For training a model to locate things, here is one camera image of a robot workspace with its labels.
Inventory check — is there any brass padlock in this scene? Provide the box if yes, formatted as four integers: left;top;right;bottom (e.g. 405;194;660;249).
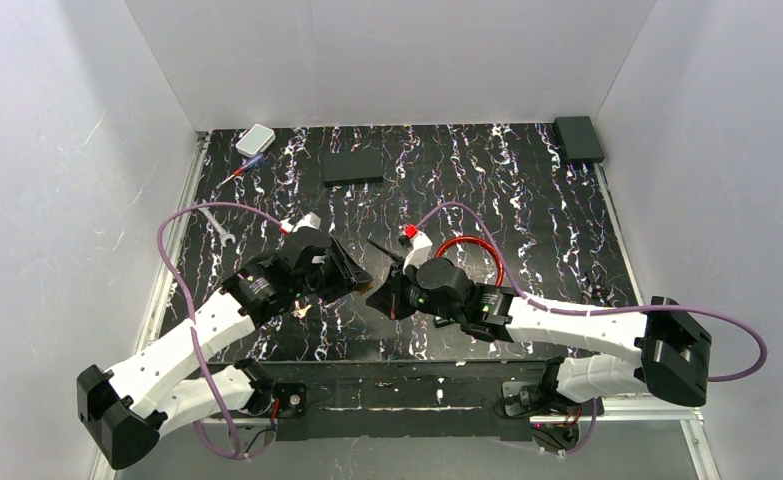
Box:
355;281;373;295

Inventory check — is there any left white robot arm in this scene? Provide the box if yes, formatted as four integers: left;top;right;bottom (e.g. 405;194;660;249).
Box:
76;226;373;470

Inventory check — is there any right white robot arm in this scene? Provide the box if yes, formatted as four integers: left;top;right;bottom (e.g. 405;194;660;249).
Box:
366;258;712;407

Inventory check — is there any silver key bunch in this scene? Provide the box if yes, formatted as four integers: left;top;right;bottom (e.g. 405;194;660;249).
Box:
292;301;312;319

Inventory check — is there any silver wrench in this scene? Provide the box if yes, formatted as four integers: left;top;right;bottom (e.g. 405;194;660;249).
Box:
197;203;236;247

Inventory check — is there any black flat box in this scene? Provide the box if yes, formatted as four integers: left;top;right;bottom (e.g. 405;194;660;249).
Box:
321;150;384;188

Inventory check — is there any small red blue screwdriver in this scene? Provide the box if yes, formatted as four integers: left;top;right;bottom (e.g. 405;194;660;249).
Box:
217;153;266;188

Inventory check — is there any white rectangular box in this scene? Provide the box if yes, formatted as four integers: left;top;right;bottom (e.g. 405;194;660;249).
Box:
235;124;276;158

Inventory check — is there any black corner box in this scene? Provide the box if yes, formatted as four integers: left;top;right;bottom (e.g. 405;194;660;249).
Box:
553;116;605;165

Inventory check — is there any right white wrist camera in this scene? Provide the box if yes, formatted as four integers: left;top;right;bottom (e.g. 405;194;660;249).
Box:
398;224;433;268

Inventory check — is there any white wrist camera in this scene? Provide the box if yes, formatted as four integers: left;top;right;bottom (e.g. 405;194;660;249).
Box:
398;224;433;268
279;213;321;235

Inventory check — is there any orange handled screwdriver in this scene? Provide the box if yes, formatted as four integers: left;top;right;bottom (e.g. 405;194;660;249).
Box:
367;239;405;264

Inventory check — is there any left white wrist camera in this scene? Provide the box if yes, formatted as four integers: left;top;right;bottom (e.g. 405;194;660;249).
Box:
279;213;321;235

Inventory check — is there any red cable lock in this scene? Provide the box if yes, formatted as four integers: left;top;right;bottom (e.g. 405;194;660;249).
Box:
433;236;506;329

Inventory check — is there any black base frame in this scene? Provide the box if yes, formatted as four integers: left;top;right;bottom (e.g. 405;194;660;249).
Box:
102;357;704;444

